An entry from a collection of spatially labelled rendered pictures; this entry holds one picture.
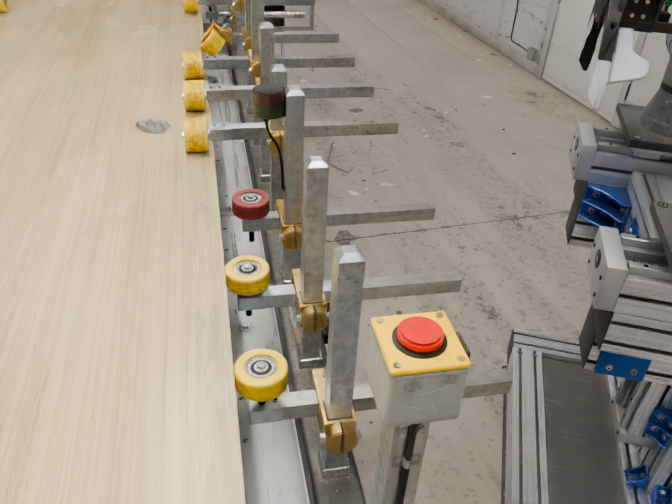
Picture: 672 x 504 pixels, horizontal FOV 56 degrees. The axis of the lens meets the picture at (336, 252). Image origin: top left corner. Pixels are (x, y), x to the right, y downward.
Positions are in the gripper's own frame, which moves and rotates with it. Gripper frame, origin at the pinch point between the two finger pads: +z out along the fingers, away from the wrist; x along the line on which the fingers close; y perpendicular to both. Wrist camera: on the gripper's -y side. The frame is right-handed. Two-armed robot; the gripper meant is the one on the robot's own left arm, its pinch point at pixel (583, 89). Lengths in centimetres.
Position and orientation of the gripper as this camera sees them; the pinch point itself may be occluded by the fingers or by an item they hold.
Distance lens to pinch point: 88.7
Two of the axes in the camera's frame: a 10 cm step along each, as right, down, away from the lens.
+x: 2.3, -5.5, 8.1
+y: 9.7, 1.7, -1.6
